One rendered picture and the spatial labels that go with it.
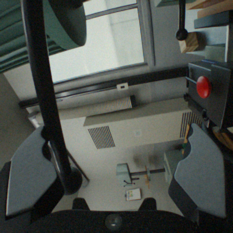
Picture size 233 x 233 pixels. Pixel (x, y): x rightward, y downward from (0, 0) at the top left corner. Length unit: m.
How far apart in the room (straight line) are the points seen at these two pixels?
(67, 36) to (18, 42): 0.07
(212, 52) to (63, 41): 0.25
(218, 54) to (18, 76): 2.04
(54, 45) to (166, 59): 1.53
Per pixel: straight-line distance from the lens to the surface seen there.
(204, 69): 0.24
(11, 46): 0.23
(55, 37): 0.20
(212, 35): 0.41
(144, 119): 1.63
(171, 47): 1.67
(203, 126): 0.41
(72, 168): 0.17
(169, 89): 1.84
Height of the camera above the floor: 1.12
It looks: 8 degrees up
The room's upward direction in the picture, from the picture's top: 99 degrees counter-clockwise
